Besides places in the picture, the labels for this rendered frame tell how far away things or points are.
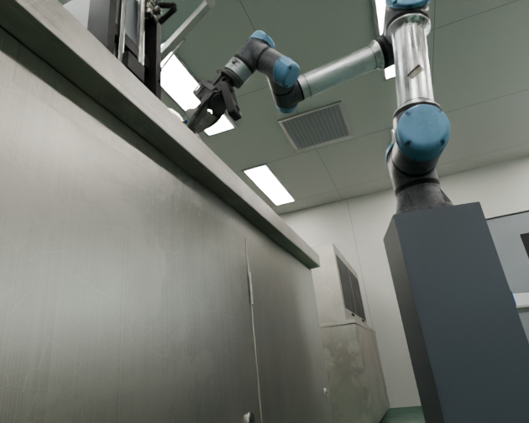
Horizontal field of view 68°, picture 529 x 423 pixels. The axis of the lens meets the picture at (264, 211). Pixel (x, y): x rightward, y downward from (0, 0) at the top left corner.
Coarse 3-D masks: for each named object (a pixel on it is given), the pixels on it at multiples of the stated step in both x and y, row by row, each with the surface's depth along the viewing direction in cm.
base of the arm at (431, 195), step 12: (420, 180) 99; (432, 180) 100; (396, 192) 104; (408, 192) 100; (420, 192) 98; (432, 192) 97; (396, 204) 104; (408, 204) 99; (420, 204) 96; (432, 204) 95; (444, 204) 95
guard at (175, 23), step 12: (60, 0) 122; (72, 0) 124; (168, 0) 144; (180, 0) 147; (192, 0) 151; (180, 12) 150; (192, 12) 154; (168, 24) 150; (180, 24) 153; (168, 36) 153
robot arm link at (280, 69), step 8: (264, 48) 111; (272, 48) 112; (264, 56) 110; (272, 56) 109; (280, 56) 109; (256, 64) 112; (264, 64) 110; (272, 64) 109; (280, 64) 108; (288, 64) 107; (296, 64) 109; (264, 72) 112; (272, 72) 109; (280, 72) 108; (288, 72) 107; (296, 72) 110; (272, 80) 112; (280, 80) 109; (288, 80) 110; (272, 88) 117; (280, 88) 115; (288, 88) 116
